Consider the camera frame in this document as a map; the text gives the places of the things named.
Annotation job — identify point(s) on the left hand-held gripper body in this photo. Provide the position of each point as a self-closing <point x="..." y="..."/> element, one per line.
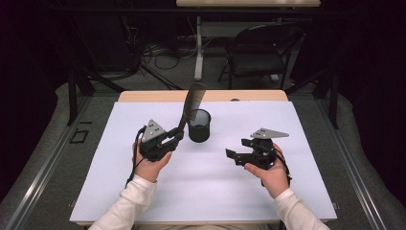
<point x="153" y="147"/>

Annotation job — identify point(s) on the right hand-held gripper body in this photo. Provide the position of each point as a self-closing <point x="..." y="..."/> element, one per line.
<point x="261" y="155"/>

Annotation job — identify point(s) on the black mesh pen holder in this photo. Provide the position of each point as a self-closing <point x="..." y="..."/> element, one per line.
<point x="199" y="134"/>

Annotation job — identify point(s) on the dark brown comb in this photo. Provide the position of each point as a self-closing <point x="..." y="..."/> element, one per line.
<point x="193" y="102"/>

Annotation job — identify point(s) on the person's left hand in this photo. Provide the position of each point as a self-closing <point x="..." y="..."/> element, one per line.
<point x="148" y="169"/>

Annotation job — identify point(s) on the person's right hand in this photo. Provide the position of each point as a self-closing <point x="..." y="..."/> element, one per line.
<point x="274" y="180"/>

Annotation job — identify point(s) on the white table sheet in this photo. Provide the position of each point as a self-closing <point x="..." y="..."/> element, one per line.
<point x="207" y="191"/>

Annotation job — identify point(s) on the dark table grommet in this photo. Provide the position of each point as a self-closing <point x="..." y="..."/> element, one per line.
<point x="235" y="99"/>

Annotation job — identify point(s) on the light wooden table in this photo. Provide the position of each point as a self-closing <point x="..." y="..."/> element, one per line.
<point x="255" y="95"/>

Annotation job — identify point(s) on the black folding chair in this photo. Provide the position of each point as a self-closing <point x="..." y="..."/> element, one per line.
<point x="258" y="64"/>

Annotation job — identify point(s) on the white-legged desk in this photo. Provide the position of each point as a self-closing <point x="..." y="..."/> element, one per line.
<point x="199" y="48"/>

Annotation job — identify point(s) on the black metal stand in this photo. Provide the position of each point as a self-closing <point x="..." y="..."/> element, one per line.
<point x="72" y="96"/>
<point x="333" y="96"/>

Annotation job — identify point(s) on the black metal crossbar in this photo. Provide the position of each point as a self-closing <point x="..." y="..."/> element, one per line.
<point x="127" y="11"/>

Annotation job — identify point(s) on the aluminium floor rail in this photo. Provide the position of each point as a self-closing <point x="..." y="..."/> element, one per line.
<point x="43" y="171"/>
<point x="352" y="169"/>

